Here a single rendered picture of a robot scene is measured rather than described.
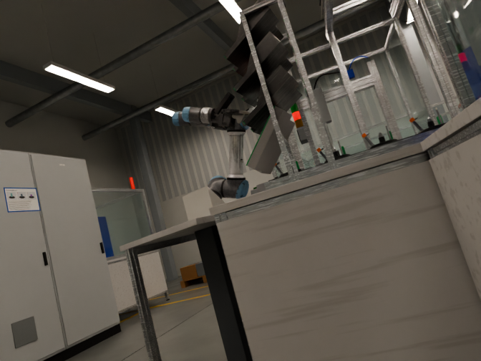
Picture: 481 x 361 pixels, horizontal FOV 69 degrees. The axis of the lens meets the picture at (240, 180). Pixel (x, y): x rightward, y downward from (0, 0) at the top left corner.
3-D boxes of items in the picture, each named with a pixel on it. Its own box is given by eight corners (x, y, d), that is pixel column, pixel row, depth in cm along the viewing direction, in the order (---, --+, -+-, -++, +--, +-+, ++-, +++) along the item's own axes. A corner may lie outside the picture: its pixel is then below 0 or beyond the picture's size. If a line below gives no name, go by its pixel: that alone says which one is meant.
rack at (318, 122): (289, 188, 140) (235, 11, 151) (298, 192, 175) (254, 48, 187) (342, 172, 135) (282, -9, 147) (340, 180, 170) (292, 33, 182)
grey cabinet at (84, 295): (34, 365, 376) (-1, 166, 409) (92, 337, 450) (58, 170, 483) (70, 359, 357) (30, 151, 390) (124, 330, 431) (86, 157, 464)
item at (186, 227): (119, 251, 198) (119, 246, 198) (229, 225, 265) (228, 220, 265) (197, 224, 152) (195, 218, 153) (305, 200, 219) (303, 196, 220)
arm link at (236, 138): (228, 197, 227) (229, 112, 224) (250, 198, 221) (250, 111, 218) (220, 199, 216) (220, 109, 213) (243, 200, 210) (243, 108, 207)
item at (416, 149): (210, 215, 126) (207, 208, 126) (276, 211, 270) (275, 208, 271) (687, 71, 94) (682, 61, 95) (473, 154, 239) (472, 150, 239)
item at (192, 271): (181, 288, 735) (177, 269, 741) (200, 279, 809) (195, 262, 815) (231, 276, 693) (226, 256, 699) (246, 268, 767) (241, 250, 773)
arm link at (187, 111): (190, 107, 178) (180, 104, 170) (209, 108, 173) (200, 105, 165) (188, 123, 178) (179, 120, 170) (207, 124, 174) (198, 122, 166)
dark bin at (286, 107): (253, 132, 168) (243, 122, 170) (263, 136, 180) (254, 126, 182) (295, 88, 160) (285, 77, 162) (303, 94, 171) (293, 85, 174)
